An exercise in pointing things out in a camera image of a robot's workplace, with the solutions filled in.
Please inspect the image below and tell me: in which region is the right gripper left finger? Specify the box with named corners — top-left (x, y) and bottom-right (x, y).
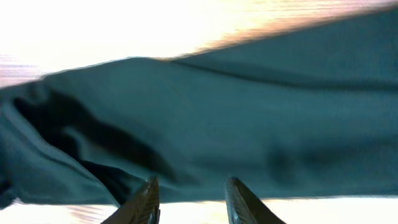
top-left (101, 177), bottom-right (160, 224)

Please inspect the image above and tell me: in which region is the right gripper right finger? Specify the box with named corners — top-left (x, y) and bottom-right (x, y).
top-left (225, 177), bottom-right (285, 224)

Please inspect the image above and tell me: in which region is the black polo shirt with logo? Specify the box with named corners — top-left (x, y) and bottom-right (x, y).
top-left (1, 8), bottom-right (397, 208)

